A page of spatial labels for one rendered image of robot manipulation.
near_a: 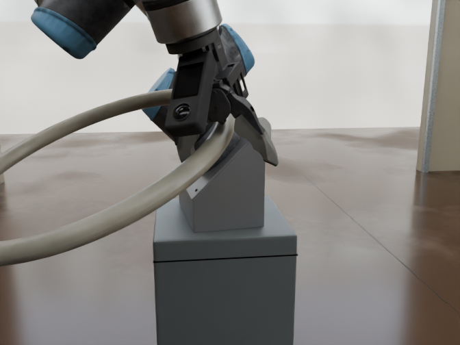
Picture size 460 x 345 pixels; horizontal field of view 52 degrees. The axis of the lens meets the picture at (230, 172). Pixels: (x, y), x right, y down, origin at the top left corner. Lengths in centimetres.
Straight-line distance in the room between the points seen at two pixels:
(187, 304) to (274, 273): 26
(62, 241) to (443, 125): 575
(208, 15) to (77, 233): 30
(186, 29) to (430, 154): 563
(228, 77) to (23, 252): 33
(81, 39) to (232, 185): 74
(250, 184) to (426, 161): 483
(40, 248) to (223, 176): 79
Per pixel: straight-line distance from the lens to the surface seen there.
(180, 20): 60
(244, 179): 133
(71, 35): 71
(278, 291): 140
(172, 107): 59
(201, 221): 134
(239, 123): 64
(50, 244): 59
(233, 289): 137
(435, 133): 610
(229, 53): 133
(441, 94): 607
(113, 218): 57
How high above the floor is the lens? 133
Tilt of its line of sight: 14 degrees down
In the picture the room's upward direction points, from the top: straight up
